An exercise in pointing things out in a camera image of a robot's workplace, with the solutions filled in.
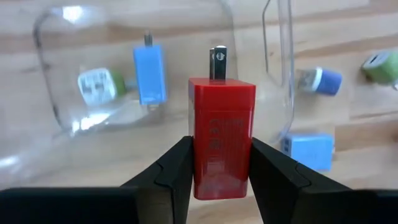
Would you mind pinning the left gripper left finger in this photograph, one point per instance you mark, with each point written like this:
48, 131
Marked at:
168, 189

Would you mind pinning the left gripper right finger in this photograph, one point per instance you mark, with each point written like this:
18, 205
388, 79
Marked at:
273, 186

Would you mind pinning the wide blue charger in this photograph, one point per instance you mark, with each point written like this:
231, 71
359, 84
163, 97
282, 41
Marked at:
311, 152

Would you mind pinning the red multiport charger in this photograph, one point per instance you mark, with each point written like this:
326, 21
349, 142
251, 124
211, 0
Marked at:
221, 140

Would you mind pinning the light blue multiport charger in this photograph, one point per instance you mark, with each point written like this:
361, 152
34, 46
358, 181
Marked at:
150, 74

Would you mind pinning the small purple plug charger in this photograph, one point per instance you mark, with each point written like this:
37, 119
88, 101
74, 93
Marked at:
326, 82

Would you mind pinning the white green cube charger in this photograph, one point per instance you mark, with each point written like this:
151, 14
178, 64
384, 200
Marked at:
96, 87

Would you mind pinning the clear plastic bin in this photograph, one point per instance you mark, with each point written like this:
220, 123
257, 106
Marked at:
46, 140

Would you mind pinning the small green plug charger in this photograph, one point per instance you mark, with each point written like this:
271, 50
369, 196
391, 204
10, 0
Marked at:
384, 70

